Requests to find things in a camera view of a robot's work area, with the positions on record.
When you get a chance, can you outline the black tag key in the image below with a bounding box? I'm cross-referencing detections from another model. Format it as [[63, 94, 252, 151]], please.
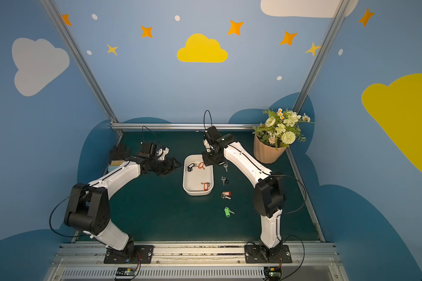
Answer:
[[187, 163, 196, 172]]

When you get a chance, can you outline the black head key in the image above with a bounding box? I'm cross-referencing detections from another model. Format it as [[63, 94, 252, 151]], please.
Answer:
[[221, 176, 229, 186]]

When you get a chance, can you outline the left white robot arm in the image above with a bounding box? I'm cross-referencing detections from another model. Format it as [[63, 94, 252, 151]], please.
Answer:
[[64, 157, 181, 252]]

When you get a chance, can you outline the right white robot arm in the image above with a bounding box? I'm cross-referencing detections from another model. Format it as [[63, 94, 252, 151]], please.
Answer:
[[202, 126, 287, 257]]

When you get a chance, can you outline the white plastic storage box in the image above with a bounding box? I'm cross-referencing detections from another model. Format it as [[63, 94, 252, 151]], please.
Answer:
[[182, 155, 215, 196]]

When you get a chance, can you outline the pink faceted flower pot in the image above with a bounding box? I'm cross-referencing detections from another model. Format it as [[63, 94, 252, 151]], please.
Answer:
[[254, 136, 286, 164]]

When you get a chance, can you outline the artificial flower bouquet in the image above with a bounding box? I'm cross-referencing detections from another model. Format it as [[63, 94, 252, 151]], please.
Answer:
[[253, 108, 313, 149]]

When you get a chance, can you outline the left controller board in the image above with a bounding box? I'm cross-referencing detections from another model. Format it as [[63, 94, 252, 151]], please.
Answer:
[[115, 267, 138, 279]]

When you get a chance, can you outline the controller board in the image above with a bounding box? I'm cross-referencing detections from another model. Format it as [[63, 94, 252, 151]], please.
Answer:
[[115, 267, 138, 279], [263, 267, 282, 281]]

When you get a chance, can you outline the right controller board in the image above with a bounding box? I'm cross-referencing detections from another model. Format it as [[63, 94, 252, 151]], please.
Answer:
[[263, 267, 282, 281]]

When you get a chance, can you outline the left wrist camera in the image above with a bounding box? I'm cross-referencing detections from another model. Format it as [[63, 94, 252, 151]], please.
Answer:
[[137, 142, 170, 161]]

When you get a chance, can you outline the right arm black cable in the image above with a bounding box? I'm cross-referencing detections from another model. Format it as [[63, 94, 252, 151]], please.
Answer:
[[275, 174, 307, 215]]

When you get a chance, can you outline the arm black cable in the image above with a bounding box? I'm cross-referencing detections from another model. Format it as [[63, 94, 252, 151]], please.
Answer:
[[48, 191, 78, 239], [275, 174, 307, 215]]

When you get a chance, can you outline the horizontal aluminium frame rail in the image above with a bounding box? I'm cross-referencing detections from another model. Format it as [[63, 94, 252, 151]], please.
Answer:
[[110, 123, 260, 131]]

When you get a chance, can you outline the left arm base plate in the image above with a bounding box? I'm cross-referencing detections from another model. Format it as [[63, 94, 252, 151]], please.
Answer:
[[103, 245, 154, 264]]

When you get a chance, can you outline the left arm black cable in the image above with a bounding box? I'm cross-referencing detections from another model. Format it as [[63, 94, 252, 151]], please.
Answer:
[[48, 191, 78, 239]]

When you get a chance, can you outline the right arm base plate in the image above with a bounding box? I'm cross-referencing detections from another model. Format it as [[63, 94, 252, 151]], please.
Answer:
[[244, 244, 292, 263]]

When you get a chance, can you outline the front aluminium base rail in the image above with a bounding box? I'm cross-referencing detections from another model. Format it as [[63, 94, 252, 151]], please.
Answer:
[[45, 241, 349, 281]]

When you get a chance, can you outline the left aluminium frame post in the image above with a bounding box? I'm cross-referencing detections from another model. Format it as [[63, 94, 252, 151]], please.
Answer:
[[40, 0, 119, 129]]

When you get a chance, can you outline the aluminium frame post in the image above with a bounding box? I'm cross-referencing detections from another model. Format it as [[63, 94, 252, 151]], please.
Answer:
[[292, 0, 358, 112], [40, 0, 119, 129]]

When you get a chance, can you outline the right aluminium frame post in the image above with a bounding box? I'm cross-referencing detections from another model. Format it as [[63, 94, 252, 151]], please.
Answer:
[[292, 0, 358, 112]]

